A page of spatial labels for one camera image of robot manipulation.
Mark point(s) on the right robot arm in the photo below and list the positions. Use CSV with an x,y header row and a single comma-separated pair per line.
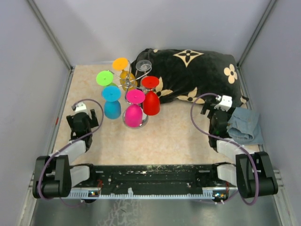
x,y
251,172

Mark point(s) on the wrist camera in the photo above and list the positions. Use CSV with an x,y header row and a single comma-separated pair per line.
x,y
224,103
80,108

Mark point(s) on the folded denim cloth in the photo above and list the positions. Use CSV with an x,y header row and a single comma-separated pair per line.
x,y
243,127

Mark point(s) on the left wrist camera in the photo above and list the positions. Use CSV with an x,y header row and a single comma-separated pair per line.
x,y
80,108

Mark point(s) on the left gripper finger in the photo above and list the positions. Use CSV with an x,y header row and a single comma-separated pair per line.
x,y
70,120
93,120

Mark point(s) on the blue wine glass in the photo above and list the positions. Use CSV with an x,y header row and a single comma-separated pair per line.
x,y
112,106

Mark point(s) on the red wine glass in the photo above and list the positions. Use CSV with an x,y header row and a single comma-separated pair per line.
x,y
151,104

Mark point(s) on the green wine glass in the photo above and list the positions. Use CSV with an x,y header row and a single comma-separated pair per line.
x,y
105,79

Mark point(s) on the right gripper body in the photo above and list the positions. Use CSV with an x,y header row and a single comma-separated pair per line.
x,y
212,131

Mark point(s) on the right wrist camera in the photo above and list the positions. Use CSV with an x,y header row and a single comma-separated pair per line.
x,y
224,103

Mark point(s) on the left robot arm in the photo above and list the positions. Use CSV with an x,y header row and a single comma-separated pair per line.
x,y
54,175

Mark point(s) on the orange wine glass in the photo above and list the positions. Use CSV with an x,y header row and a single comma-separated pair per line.
x,y
120,64

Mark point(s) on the clear wine glass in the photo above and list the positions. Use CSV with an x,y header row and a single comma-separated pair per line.
x,y
143,67

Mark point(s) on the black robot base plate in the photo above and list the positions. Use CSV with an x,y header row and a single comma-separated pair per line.
x,y
156,179

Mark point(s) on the pink wine glass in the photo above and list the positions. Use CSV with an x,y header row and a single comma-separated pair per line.
x,y
134,113

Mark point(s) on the black floral pillow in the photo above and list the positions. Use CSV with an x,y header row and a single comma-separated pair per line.
x,y
187,74

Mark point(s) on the chrome wine glass rack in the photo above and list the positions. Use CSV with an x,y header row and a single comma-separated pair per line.
x,y
144,90

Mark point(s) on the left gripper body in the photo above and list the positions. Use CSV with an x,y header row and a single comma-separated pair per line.
x,y
89,127

